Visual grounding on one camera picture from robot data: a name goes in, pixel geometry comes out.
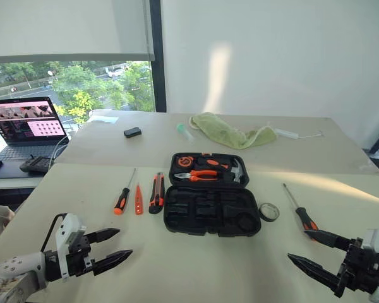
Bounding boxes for white roller blind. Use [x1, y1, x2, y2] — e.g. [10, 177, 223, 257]
[0, 0, 155, 64]

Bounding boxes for small black box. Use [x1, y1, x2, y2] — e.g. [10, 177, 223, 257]
[123, 126, 143, 138]

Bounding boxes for white laptop cable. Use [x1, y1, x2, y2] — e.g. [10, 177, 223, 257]
[46, 134, 71, 172]

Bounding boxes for green towel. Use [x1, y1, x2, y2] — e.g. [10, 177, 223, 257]
[189, 111, 278, 151]

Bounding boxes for white adapter with cable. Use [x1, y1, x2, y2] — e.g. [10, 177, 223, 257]
[274, 127, 323, 139]

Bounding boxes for orange voltage tester pen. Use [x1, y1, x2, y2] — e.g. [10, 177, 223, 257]
[134, 184, 145, 216]

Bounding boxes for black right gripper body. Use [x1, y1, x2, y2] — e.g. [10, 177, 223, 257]
[337, 238, 379, 294]

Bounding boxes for white side desk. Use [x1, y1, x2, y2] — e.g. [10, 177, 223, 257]
[0, 138, 71, 211]

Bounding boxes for black electrical tape roll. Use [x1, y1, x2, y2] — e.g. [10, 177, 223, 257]
[258, 202, 280, 223]

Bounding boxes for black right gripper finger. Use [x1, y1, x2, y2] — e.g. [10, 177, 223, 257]
[287, 252, 346, 298]
[303, 229, 355, 253]

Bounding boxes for open laptop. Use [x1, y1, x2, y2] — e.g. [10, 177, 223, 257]
[0, 96, 71, 162]

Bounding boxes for orange black screwdriver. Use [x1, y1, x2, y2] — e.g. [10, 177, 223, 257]
[113, 167, 137, 217]
[282, 182, 320, 242]

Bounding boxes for black tool case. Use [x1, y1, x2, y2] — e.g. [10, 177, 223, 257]
[162, 151, 262, 239]

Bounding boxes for orange black utility knife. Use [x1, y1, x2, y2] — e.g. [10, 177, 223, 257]
[148, 171, 165, 215]

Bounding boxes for clear tube with green cap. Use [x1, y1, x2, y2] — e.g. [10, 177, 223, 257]
[176, 122, 195, 143]

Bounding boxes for black window frame post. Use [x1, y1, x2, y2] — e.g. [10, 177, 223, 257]
[148, 0, 167, 113]

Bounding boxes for orange handled pliers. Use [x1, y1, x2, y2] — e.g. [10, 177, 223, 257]
[174, 169, 221, 183]

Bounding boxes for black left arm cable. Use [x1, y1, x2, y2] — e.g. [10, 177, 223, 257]
[40, 213, 68, 253]

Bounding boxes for black remote controller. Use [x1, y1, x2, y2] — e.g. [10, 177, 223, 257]
[19, 155, 55, 174]

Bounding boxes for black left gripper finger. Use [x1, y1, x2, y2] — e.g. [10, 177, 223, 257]
[83, 227, 121, 246]
[92, 249, 134, 277]

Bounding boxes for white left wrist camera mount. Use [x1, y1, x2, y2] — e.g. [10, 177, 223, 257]
[54, 213, 88, 280]

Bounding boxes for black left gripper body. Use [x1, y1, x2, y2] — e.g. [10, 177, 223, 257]
[65, 232, 95, 279]

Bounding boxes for claw hammer orange black handle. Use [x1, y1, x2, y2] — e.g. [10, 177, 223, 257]
[196, 157, 248, 184]

